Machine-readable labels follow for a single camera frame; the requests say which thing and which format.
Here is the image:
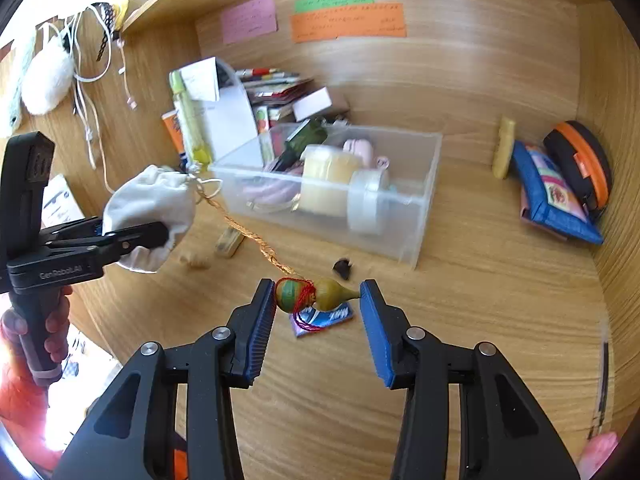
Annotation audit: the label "pink object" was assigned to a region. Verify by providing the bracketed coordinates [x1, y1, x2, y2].
[577, 432, 621, 480]

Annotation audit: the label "orange sunscreen tube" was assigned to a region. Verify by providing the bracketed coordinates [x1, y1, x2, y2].
[161, 110, 187, 156]

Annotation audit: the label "wooden desktop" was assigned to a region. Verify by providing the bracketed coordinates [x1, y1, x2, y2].
[65, 125, 617, 480]

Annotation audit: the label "blue zip pouch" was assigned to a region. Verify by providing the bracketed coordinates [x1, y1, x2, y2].
[512, 141, 605, 246]

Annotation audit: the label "fruit printed carton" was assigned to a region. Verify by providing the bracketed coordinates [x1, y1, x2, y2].
[252, 104, 273, 136]

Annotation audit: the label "translucent white round jar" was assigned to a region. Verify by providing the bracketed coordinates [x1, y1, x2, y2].
[347, 167, 393, 236]

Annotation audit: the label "large white paper sheet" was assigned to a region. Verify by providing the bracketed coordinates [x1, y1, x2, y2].
[192, 62, 261, 161]

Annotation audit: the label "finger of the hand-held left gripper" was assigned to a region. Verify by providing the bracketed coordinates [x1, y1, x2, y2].
[96, 221, 170, 265]
[39, 216, 104, 247]

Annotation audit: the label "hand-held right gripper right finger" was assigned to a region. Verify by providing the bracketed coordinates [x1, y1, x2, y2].
[359, 280, 581, 480]

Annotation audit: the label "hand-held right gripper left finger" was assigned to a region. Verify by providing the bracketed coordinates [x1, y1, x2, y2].
[52, 277, 278, 480]

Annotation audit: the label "yellow-green liquid bottle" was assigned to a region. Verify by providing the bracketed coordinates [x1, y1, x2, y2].
[169, 70, 213, 166]

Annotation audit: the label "blue foil packet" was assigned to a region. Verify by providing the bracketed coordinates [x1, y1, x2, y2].
[291, 307, 356, 339]

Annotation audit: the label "folded handwritten paper sheet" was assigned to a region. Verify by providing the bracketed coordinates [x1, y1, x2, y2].
[170, 56, 221, 102]

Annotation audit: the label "black chain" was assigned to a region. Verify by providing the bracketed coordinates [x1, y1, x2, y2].
[97, 2, 116, 63]

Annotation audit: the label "wooden gourd pendant with cord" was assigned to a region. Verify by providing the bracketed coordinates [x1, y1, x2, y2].
[192, 174, 362, 337]

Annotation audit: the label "pink earphones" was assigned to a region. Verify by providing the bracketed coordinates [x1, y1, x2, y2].
[117, 35, 139, 110]

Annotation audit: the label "printed white paper slip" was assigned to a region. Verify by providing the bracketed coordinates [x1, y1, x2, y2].
[41, 174, 86, 228]

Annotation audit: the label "small beige block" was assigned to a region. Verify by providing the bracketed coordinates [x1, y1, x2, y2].
[215, 227, 246, 259]

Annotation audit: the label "green paper note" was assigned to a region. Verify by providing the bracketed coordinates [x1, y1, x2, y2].
[294, 0, 375, 14]

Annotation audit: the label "pink rope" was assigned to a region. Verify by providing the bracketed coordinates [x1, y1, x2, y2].
[242, 157, 306, 207]

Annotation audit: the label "black and orange round case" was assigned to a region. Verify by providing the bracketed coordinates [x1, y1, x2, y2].
[542, 121, 613, 221]

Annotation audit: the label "stack of cards and packets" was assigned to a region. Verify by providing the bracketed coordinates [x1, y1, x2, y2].
[235, 66, 316, 108]

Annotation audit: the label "pink paper note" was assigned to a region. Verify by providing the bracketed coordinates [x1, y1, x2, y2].
[221, 0, 279, 45]

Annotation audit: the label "dark green bottle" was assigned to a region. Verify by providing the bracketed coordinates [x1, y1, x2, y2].
[272, 117, 328, 171]

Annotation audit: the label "orange paper note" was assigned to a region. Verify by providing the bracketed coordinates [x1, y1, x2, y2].
[291, 2, 407, 43]

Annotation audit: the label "white cloth pouch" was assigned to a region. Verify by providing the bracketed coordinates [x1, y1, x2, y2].
[102, 164, 197, 274]

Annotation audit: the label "small white box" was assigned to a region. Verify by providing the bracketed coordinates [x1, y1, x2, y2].
[291, 86, 337, 122]

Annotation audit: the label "clear plastic box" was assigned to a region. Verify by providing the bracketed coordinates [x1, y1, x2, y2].
[209, 121, 444, 267]

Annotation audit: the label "person's left hand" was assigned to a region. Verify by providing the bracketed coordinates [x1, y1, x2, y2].
[0, 285, 74, 367]

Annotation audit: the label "cream yellow roll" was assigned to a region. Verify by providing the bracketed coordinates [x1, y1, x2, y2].
[300, 145, 362, 217]

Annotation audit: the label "white plush toy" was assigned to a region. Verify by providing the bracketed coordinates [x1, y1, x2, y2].
[21, 25, 76, 115]

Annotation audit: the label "white charging cable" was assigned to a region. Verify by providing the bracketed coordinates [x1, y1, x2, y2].
[35, 5, 131, 196]

